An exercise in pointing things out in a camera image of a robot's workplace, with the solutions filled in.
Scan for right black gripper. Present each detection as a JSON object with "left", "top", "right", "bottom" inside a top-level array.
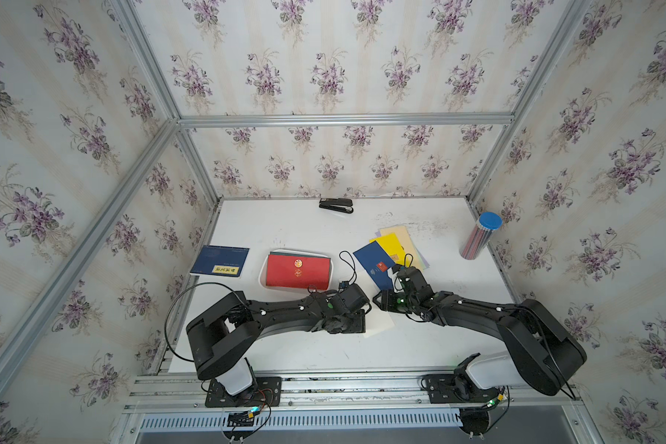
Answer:
[{"left": 368, "top": 287, "right": 417, "bottom": 314}]

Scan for white envelope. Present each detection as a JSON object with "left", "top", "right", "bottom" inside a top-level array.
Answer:
[{"left": 364, "top": 308, "right": 395, "bottom": 338}]

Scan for blue envelope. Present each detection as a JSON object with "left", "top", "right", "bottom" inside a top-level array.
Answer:
[{"left": 353, "top": 240, "right": 397, "bottom": 290}]

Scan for red envelope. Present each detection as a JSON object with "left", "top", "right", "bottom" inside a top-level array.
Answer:
[{"left": 265, "top": 252, "right": 332, "bottom": 292}]

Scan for dark green envelope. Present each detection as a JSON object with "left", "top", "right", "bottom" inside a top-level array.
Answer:
[{"left": 269, "top": 249, "right": 330, "bottom": 259}]

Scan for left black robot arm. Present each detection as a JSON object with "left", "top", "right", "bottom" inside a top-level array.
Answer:
[{"left": 186, "top": 284, "right": 372, "bottom": 381}]

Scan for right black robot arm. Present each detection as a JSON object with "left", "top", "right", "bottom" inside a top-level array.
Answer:
[{"left": 374, "top": 266, "right": 588, "bottom": 396}]

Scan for beige envelope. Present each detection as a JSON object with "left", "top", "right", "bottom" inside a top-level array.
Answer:
[{"left": 379, "top": 225, "right": 429, "bottom": 270}]

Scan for yellow envelope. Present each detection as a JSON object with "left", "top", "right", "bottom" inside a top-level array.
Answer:
[{"left": 371, "top": 233, "right": 407, "bottom": 266}]

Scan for blue-lidded pencil tube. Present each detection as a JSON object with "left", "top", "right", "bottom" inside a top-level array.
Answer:
[{"left": 460, "top": 212, "right": 503, "bottom": 260}]

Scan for black stapler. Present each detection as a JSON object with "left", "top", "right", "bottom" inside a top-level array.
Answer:
[{"left": 318, "top": 198, "right": 354, "bottom": 215}]

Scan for dark blue booklet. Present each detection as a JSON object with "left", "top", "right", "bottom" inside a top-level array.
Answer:
[{"left": 190, "top": 245, "right": 249, "bottom": 278}]

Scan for small circuit board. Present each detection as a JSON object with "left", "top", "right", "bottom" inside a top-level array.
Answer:
[{"left": 227, "top": 411, "right": 258, "bottom": 428}]

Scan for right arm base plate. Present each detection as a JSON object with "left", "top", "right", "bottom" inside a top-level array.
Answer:
[{"left": 420, "top": 373, "right": 503, "bottom": 405}]

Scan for aluminium mounting rail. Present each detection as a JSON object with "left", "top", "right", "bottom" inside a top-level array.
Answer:
[{"left": 111, "top": 370, "right": 601, "bottom": 443}]

